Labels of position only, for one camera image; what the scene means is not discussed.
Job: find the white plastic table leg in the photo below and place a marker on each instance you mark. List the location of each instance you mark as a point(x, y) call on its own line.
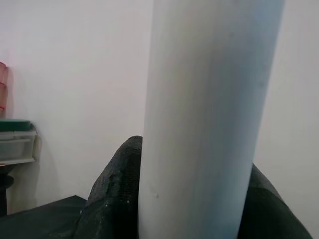
point(199, 124)

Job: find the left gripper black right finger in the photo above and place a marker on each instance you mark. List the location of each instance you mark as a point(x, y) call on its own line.
point(269, 216)

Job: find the clear container with green lid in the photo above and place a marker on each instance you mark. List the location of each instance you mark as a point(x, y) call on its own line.
point(15, 144)

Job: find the black tablecloth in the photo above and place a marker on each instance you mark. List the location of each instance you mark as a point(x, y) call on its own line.
point(37, 219)

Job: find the red translucent container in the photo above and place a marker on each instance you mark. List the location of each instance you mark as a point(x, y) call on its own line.
point(5, 89)

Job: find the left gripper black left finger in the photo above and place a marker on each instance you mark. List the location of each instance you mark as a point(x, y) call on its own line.
point(112, 199)

